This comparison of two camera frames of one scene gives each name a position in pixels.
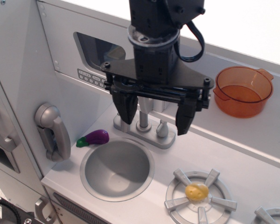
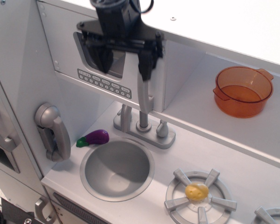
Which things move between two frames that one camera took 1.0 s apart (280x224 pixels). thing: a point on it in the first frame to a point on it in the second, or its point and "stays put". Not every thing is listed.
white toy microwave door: [80, 41] stays put
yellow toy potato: [196, 192] stays put
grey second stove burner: [276, 215] stays put
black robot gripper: [155, 72] to [119, 26]
